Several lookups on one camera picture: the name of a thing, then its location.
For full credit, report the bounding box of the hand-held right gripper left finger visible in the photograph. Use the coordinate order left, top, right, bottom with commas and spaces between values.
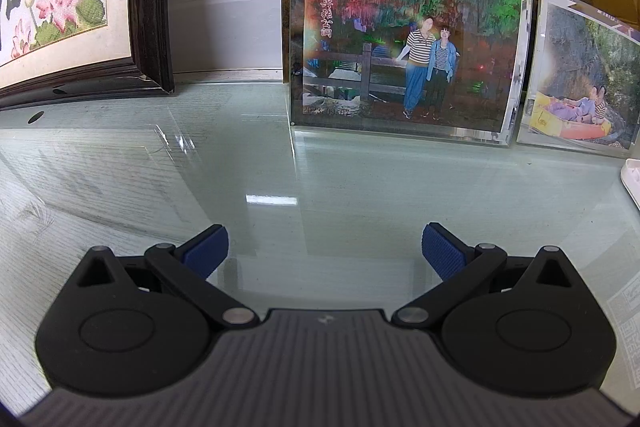
75, 223, 260, 328

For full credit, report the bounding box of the acrylic photo frame with couple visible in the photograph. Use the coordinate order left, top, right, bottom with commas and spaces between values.
289, 0, 534, 148

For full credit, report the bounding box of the white plastic object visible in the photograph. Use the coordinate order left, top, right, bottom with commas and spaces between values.
620, 158, 640, 210

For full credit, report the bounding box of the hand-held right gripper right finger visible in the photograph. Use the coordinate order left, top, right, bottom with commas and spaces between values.
391, 222, 576, 328

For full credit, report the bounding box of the acrylic photo frame with raft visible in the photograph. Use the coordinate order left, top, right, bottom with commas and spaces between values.
516, 0, 640, 152

